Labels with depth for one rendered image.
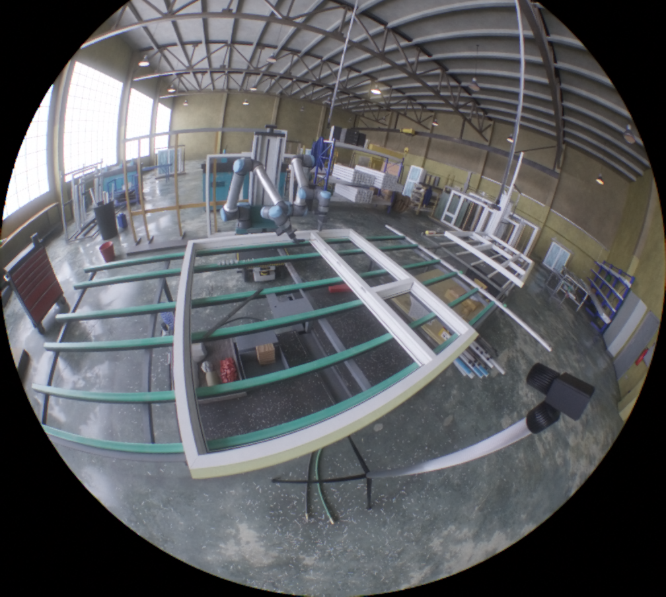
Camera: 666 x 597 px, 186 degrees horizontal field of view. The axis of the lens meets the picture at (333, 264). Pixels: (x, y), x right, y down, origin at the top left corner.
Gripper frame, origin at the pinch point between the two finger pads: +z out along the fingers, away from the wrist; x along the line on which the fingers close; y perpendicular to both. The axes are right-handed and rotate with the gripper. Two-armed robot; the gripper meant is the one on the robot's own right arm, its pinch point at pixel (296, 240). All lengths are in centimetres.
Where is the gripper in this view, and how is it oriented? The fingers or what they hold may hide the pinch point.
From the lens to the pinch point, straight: 162.5
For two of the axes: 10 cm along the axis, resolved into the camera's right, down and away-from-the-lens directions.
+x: -4.6, -6.1, 6.5
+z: 3.4, 5.6, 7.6
